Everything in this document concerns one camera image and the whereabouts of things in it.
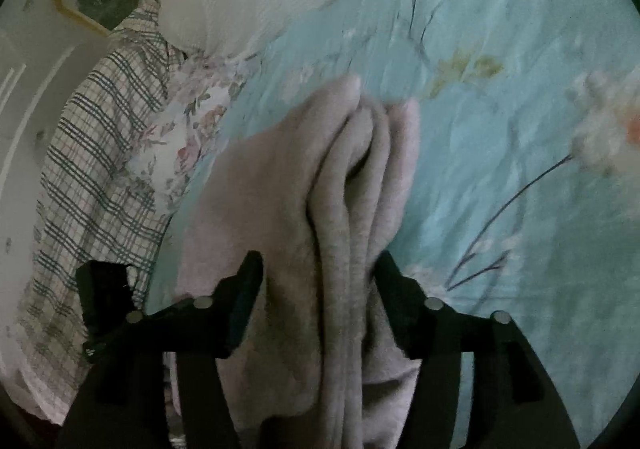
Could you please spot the light blue floral quilt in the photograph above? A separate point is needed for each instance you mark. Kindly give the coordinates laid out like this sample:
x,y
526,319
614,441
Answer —
x,y
514,204

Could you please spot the white floral pillow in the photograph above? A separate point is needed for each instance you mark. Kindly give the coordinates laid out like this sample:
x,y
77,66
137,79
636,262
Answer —
x,y
185,128

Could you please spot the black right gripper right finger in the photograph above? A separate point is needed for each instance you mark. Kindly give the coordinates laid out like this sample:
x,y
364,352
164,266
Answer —
x,y
480,383

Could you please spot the green plaid blanket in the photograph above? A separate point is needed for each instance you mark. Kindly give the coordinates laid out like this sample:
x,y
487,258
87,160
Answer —
x,y
84,210

